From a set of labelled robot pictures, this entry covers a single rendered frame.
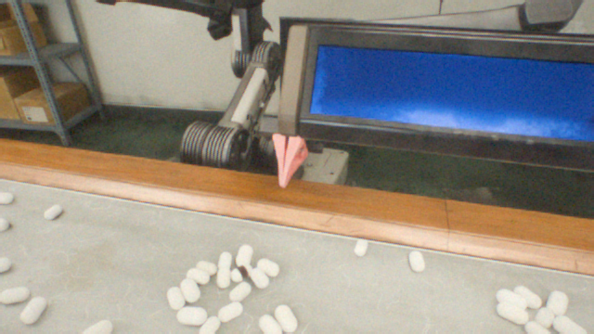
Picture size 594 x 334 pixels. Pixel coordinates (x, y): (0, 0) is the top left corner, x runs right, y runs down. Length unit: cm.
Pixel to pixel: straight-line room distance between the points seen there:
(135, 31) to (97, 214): 216
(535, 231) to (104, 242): 69
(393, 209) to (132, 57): 245
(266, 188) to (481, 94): 50
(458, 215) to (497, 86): 45
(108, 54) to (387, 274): 265
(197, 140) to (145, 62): 202
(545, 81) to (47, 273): 65
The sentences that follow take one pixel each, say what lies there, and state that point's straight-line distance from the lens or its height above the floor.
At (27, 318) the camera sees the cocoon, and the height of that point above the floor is 76.
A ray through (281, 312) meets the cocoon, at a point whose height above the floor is 76.
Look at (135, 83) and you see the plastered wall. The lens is 296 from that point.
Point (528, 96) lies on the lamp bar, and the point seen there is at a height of 108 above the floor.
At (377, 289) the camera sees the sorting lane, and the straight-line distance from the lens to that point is 56.
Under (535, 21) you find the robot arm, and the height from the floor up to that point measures 105.
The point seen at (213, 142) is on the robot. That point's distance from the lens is 85.
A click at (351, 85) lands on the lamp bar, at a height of 108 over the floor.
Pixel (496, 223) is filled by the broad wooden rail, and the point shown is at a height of 76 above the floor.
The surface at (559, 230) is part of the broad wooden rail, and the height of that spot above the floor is 76.
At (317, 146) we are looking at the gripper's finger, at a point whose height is 87.
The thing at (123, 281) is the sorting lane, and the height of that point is 74.
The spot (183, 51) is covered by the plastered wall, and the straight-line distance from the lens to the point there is 270.
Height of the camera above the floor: 116
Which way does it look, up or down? 32 degrees down
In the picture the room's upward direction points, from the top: straight up
